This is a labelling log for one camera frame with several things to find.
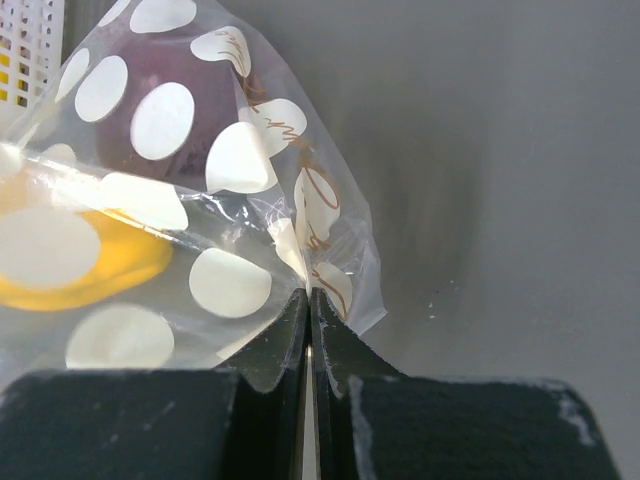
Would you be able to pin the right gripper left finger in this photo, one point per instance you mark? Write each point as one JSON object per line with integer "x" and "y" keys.
{"x": 241, "y": 420}

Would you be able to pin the white plastic basket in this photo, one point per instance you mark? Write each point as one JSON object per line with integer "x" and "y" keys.
{"x": 32, "y": 38}

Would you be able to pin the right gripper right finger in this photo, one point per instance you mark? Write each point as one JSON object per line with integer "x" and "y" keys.
{"x": 374, "y": 422}

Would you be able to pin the yellow fake bell pepper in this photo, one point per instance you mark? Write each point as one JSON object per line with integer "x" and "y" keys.
{"x": 54, "y": 259}

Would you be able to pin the polka dot zip bag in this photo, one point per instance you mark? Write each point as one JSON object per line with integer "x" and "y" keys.
{"x": 237, "y": 258}

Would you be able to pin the purple fake fruit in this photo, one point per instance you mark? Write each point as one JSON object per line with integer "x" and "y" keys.
{"x": 178, "y": 120}

